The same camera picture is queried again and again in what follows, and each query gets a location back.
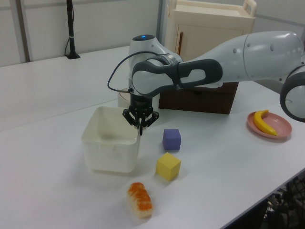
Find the brown wooden drawer box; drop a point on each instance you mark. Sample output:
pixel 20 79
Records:
pixel 202 102

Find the black mesh chair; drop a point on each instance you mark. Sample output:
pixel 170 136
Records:
pixel 295 198

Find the yellow foam cube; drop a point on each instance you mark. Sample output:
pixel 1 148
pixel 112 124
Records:
pixel 166 167

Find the cream lidded trash bin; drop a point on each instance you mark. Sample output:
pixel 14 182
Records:
pixel 122 100

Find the black pole stand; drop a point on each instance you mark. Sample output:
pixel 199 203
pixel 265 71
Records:
pixel 70 28

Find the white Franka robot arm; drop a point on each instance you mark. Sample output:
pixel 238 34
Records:
pixel 262 55

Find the yellow toy banana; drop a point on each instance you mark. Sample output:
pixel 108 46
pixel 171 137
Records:
pixel 258 124

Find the toy salmon roe sushi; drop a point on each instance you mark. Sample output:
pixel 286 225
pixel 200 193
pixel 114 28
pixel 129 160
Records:
pixel 140 201

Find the white plastic box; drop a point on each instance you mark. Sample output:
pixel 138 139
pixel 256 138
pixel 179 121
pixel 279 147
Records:
pixel 112 157

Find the purple foam cube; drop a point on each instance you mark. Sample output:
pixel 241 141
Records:
pixel 171 140

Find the cream wooden cabinet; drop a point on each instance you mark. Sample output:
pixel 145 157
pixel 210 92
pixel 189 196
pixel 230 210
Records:
pixel 202 35

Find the pink plate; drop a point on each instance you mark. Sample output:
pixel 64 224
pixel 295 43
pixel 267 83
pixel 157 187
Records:
pixel 281 124

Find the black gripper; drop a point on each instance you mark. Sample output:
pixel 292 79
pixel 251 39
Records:
pixel 141 103

